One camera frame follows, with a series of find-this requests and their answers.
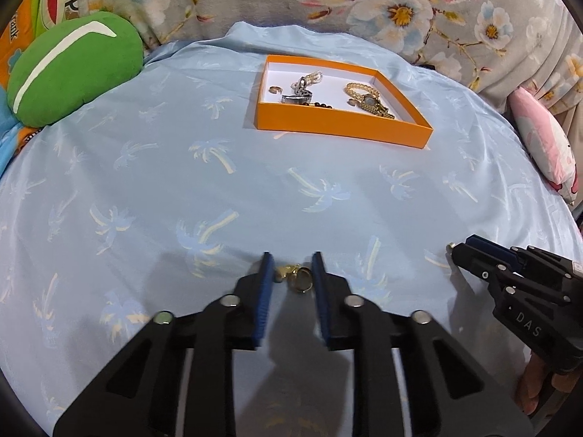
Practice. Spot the orange shallow cardboard box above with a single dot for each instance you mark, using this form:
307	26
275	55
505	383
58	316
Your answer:
341	125

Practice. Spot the pink patterned pillow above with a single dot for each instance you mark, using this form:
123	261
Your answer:
546	141

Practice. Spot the person's right hand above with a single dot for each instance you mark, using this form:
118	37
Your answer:
533	382

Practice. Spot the silver wristwatch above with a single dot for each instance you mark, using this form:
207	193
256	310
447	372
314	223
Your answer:
296	97

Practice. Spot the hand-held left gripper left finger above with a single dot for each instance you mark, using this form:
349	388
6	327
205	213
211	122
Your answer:
262	309

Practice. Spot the orange cartoon print cloth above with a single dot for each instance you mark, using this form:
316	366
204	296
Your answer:
22	13

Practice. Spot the green plush pillow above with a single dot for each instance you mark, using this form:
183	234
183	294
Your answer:
73	68

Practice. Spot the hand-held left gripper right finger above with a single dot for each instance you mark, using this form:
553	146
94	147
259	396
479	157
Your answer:
322	309

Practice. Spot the gold wristwatch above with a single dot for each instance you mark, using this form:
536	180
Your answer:
371	102

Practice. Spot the rose gold hoop earring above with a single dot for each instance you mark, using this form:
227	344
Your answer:
275	89

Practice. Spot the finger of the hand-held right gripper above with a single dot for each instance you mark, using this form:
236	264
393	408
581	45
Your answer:
501	250
473	259

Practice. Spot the gold disc charm earring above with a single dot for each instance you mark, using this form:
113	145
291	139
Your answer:
300	277

